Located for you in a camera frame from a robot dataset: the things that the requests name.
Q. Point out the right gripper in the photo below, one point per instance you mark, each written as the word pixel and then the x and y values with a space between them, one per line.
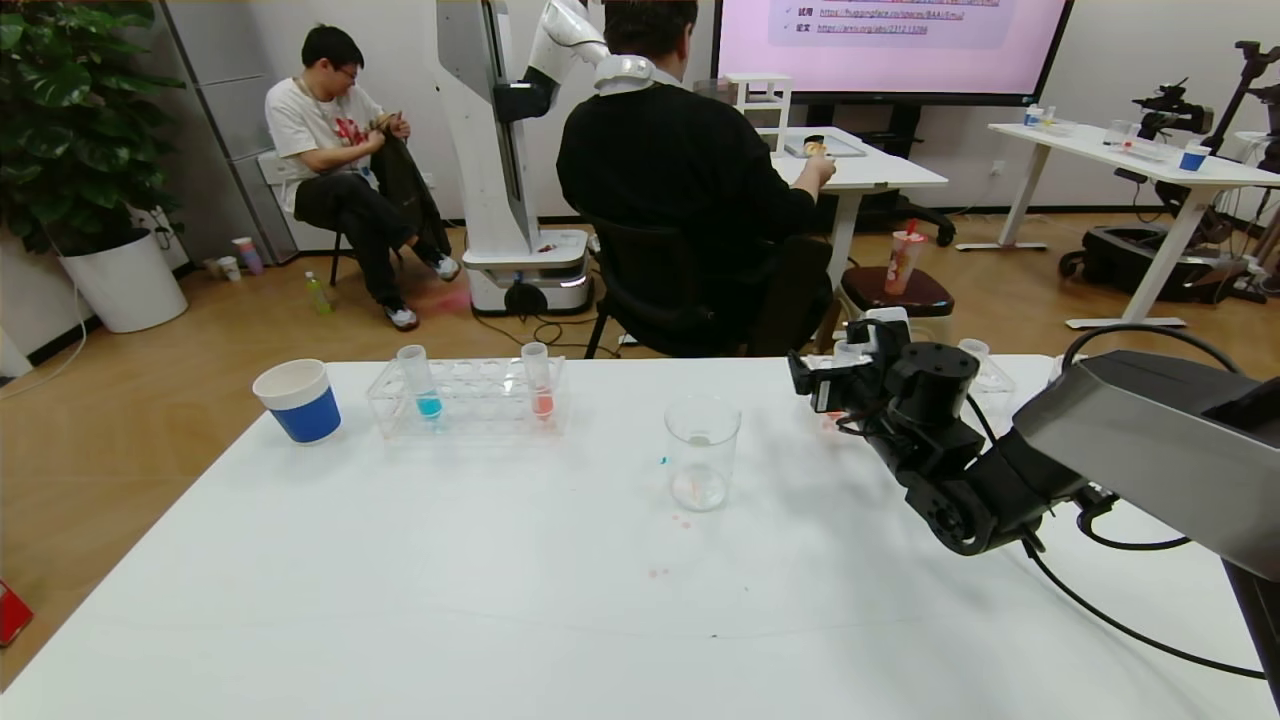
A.
pixel 822 388

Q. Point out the blue pigment test tube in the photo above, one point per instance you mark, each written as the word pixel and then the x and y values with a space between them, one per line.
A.
pixel 424 383

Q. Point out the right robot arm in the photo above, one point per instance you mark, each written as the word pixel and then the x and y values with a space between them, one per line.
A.
pixel 1150 440

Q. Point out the clear glass beaker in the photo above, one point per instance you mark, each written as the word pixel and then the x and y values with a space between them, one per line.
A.
pixel 700 470

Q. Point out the yellow pigment test tube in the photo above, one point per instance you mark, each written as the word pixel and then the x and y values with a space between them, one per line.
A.
pixel 974 349

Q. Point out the clear acrylic tube rack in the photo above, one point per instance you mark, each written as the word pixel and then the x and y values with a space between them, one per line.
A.
pixel 478 402
pixel 992 378

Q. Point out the pale red pigment test tube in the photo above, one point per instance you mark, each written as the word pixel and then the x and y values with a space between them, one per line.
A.
pixel 538 383

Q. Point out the small glass beaker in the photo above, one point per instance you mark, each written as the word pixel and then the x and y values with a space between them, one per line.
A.
pixel 1119 134

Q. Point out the brown cushioned stool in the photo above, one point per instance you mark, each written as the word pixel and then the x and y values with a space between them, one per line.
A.
pixel 920 295

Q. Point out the drink cup red straw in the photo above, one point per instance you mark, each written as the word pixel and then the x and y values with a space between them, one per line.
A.
pixel 902 262

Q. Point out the black office chair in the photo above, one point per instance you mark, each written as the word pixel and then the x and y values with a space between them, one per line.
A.
pixel 650 300

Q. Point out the white desk with tray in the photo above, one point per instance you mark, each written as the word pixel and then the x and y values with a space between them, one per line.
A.
pixel 880 172

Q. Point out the grey tray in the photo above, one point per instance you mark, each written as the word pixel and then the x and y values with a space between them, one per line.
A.
pixel 845 148

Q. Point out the seated man black sweater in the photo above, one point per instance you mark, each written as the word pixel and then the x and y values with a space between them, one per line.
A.
pixel 670 170

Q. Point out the blue white paper cup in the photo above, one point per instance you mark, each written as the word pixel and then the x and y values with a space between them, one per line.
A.
pixel 303 408
pixel 1062 367

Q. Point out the white drawer shelf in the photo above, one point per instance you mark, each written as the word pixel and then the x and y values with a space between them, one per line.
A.
pixel 765 98

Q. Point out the large display screen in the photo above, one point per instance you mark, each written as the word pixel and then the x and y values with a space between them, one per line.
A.
pixel 900 60

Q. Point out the small white blue container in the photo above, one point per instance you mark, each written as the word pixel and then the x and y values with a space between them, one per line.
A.
pixel 1033 117

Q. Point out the white desk T-shaped legs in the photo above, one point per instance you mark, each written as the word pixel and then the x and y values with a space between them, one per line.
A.
pixel 1100 146

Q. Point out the white humanoid robot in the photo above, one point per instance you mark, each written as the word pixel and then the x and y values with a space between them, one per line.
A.
pixel 490 150

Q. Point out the small blue paper cup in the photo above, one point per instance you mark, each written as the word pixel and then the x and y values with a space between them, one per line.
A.
pixel 1193 160

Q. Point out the green plastic bottle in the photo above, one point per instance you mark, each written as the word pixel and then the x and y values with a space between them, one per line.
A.
pixel 318 296

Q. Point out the seated man white shirt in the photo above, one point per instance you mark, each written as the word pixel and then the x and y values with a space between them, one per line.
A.
pixel 320 125

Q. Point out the pink cup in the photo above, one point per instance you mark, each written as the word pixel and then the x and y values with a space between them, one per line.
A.
pixel 249 260

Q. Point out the small white cup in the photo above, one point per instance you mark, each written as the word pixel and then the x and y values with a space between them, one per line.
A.
pixel 229 270

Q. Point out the white planter pot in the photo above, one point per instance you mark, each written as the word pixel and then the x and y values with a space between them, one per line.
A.
pixel 123 288

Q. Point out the green potted plant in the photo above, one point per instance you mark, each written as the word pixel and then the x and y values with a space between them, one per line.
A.
pixel 70 120

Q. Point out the red flat object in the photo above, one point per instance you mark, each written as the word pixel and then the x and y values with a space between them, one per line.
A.
pixel 12 613

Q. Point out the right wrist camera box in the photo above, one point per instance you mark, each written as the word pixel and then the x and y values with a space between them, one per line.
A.
pixel 888 325

